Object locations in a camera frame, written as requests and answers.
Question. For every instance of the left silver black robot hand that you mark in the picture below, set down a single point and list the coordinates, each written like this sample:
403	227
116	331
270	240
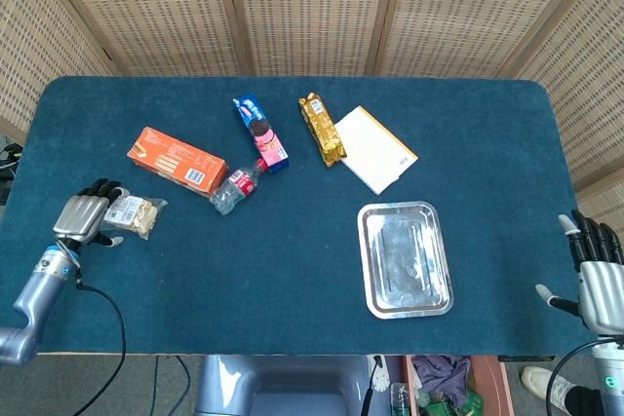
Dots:
78	214

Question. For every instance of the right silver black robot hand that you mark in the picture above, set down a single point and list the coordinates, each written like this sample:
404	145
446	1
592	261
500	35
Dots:
602	289

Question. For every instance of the clear-wrapped snack packet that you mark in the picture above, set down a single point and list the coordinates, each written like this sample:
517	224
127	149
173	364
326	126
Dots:
136	211

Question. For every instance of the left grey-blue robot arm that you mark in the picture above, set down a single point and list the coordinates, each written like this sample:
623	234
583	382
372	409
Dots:
36	294

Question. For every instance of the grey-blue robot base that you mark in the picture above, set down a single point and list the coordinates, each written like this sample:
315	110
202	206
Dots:
283	387

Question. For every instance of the silver metal tray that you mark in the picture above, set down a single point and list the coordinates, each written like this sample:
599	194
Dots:
404	260

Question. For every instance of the black equipment stand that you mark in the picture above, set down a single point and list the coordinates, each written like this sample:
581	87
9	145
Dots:
10	158

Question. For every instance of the white shoe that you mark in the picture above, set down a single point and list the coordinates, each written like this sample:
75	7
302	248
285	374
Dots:
541	382

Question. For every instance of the orange cracker box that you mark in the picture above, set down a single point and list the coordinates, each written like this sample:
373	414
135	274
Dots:
178	160

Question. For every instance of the black trouser leg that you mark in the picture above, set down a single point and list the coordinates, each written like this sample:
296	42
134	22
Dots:
582	401

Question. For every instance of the red storage crate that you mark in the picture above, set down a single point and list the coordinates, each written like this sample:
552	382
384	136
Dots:
492	382

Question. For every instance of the crushed plastic cola bottle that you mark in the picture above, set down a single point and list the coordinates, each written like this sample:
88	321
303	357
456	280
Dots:
236	187

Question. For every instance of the purple cloth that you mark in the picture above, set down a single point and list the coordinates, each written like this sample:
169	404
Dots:
441	377

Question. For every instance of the green packet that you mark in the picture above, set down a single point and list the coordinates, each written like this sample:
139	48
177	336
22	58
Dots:
453	408

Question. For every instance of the blue pink Oreo box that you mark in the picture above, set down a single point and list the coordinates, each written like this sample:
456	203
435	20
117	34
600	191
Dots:
261	136

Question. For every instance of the dark blue table mat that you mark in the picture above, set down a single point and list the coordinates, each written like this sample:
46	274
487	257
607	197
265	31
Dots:
292	250

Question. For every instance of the clear plastic bottle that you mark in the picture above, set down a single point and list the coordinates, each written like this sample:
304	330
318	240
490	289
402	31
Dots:
401	399

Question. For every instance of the black white handheld tool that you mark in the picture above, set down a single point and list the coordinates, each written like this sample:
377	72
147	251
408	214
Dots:
378	379

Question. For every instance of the gold foil snack packet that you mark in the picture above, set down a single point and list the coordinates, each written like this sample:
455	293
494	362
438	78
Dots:
323	131

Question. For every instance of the white book yellow spine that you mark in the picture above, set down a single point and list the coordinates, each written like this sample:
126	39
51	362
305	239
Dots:
378	150

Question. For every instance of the woven wooden folding screen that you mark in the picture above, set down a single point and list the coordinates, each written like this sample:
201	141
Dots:
312	11

